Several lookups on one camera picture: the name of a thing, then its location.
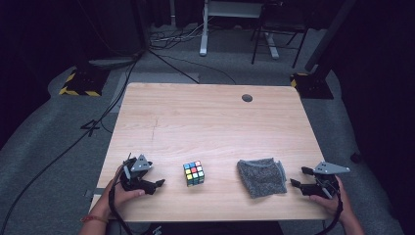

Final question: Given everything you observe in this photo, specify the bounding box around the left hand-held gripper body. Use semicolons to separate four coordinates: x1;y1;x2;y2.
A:
119;152;155;194

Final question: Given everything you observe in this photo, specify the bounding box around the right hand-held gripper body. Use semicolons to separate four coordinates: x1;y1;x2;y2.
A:
306;161;351;200

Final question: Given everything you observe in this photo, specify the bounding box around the grey fluffy cloth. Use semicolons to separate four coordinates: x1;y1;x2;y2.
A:
236;157;288;200

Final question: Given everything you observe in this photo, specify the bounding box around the colourful puzzle cube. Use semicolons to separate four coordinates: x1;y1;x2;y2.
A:
182;160;206;188

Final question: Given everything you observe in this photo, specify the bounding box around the person's left hand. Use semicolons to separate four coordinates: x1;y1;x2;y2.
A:
92;164;146;220

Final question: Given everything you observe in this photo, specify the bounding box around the person's right hand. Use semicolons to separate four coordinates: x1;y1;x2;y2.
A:
309;175;355;224

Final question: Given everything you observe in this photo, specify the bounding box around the person's dark clothing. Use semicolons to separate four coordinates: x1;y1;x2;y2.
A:
107;219;285;235

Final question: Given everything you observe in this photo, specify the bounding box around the black yellow striped stand base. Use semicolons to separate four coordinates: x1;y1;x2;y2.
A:
59;67;111;97
290;71;335;100

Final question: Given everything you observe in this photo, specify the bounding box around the dark slanted pole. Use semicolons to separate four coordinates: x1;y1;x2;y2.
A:
304;0;356;72

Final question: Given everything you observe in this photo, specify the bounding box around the black chair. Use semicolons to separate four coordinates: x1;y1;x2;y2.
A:
250;0;309;70

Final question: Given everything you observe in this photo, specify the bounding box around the left hand-held gripper black cable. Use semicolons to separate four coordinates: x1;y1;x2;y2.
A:
108;164;135;235

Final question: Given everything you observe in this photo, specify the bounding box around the hand-held gripper black cable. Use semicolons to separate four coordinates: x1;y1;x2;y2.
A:
314;192;345;235
108;164;135;235

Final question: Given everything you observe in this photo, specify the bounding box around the right hand-held gripper black cable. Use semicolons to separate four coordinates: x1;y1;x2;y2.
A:
314;192;345;235

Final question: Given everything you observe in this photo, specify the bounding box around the orange bracelet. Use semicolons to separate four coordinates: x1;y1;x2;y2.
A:
80;213;110;225

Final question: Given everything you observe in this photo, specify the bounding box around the long black floor cable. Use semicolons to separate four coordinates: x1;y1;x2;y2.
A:
0;60;140;234

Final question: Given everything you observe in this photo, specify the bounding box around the thin black floor cable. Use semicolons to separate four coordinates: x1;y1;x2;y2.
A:
148;48;238;85

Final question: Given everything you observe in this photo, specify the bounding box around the bundle of floor cables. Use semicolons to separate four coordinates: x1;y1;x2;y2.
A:
149;23;205;51

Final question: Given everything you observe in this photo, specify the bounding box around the white desk frame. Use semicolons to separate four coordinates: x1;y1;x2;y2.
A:
199;0;282;60

